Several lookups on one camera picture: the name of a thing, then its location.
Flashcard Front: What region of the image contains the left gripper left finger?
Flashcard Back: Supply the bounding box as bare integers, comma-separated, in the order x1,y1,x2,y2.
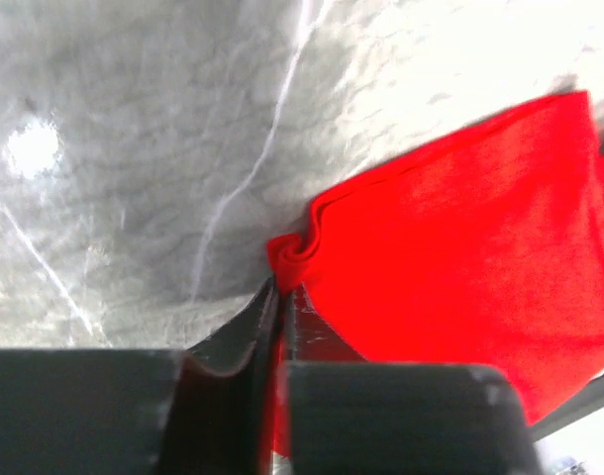
0,280,279,474

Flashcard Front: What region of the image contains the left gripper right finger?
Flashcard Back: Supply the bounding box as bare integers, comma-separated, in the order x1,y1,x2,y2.
276,289,542,474

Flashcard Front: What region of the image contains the red t shirt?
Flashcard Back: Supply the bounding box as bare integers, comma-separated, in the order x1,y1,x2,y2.
259,89,604,459

